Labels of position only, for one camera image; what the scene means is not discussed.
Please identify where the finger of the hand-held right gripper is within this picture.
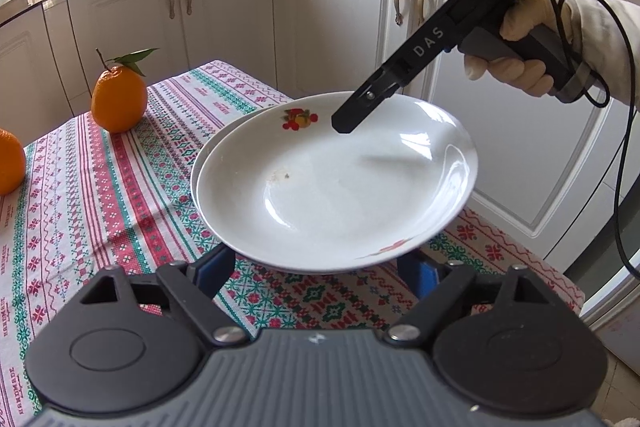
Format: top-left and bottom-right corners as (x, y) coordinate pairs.
(331, 59), (416, 135)

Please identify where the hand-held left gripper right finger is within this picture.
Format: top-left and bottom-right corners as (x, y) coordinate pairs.
(389, 257), (556, 344)

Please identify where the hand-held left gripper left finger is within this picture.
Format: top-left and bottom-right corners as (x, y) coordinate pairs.
(80, 244), (250, 349)

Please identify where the white plate with fruit print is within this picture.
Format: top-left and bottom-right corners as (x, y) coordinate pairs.
(196, 92), (478, 275)
(190, 104), (271, 248)

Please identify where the person's right forearm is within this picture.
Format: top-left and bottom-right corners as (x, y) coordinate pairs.
(562, 0), (640, 112)

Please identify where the person's right hand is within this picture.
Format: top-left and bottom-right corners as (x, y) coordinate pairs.
(462, 0), (578, 98)

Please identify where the striped patterned tablecloth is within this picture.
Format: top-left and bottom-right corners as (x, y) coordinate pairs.
(0, 59), (586, 427)

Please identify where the orange with green leaf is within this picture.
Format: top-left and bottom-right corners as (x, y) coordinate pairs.
(91, 48), (160, 134)

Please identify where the orange with bumpy top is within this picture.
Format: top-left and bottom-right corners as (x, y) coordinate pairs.
(0, 128), (27, 196)

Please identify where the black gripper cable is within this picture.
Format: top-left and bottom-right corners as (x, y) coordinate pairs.
(542, 0), (640, 280)

